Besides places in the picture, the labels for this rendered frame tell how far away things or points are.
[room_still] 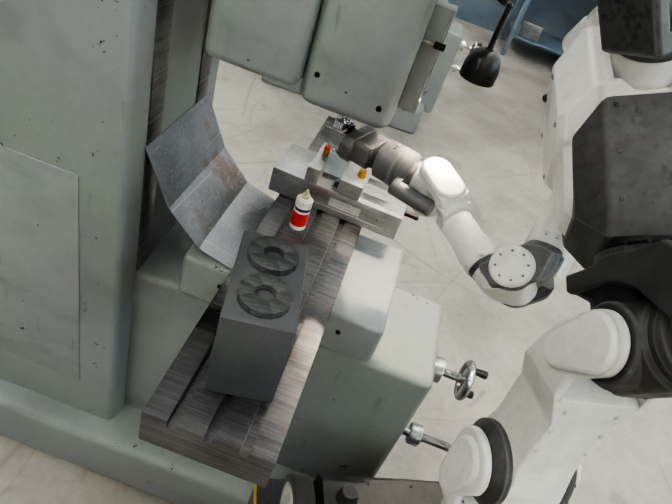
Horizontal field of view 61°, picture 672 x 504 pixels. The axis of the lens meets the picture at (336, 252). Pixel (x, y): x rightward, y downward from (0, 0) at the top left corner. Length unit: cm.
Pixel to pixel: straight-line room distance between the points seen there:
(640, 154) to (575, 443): 44
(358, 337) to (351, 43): 66
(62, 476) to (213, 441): 111
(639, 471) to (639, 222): 213
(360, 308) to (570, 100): 73
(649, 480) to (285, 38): 235
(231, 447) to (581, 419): 53
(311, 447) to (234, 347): 87
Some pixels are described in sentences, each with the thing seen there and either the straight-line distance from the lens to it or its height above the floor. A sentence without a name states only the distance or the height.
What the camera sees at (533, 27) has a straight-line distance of 708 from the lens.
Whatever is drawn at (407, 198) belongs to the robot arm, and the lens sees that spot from 114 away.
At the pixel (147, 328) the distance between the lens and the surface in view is 161.
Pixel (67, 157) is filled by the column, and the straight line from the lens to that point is 129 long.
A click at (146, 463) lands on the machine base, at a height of 18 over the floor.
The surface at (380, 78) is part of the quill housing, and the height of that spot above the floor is 142.
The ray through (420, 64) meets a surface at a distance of 116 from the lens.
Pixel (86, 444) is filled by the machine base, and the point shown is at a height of 16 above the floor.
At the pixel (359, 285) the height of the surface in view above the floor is 89.
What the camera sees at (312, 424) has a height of 45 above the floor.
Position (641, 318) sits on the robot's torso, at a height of 142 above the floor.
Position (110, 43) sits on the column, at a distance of 112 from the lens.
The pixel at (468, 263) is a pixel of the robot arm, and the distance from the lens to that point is 107.
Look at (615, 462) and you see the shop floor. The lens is 280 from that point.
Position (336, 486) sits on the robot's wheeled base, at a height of 61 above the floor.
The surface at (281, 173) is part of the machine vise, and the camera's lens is 145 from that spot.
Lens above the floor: 180
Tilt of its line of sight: 38 degrees down
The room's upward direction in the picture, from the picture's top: 20 degrees clockwise
